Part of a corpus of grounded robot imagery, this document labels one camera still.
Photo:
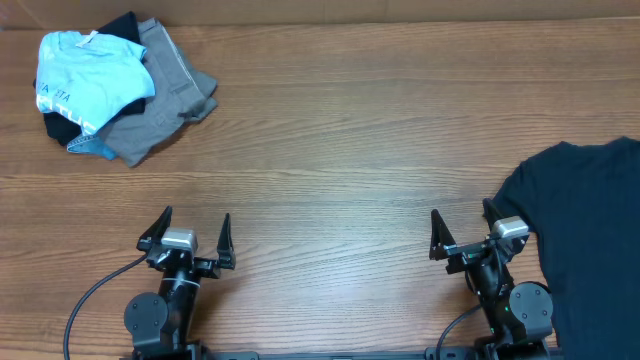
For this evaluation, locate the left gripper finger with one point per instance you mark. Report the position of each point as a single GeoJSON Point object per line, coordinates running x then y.
{"type": "Point", "coordinates": [225, 248]}
{"type": "Point", "coordinates": [156, 231]}

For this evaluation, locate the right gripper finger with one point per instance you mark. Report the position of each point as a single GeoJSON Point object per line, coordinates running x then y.
{"type": "Point", "coordinates": [491, 213]}
{"type": "Point", "coordinates": [442, 243]}

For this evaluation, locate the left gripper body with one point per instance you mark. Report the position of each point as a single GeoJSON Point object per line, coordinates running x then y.
{"type": "Point", "coordinates": [208, 269]}

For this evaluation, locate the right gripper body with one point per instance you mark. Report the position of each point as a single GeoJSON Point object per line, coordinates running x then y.
{"type": "Point", "coordinates": [473, 250]}

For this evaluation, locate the dark navy t-shirt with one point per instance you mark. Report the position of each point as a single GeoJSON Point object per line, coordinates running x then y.
{"type": "Point", "coordinates": [582, 202]}

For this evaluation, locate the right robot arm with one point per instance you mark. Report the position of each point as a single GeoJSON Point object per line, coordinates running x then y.
{"type": "Point", "coordinates": [519, 315]}

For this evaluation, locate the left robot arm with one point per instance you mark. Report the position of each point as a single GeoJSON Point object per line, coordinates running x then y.
{"type": "Point", "coordinates": [159, 322]}

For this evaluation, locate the grey folded garment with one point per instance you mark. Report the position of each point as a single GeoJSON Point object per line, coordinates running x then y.
{"type": "Point", "coordinates": [183, 95]}

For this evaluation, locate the light blue folded t-shirt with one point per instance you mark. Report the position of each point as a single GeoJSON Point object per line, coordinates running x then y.
{"type": "Point", "coordinates": [89, 79]}

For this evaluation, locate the black folded garment in pile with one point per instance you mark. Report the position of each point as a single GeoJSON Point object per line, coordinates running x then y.
{"type": "Point", "coordinates": [60, 128]}

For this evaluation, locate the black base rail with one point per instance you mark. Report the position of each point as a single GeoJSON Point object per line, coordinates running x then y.
{"type": "Point", "coordinates": [330, 356]}

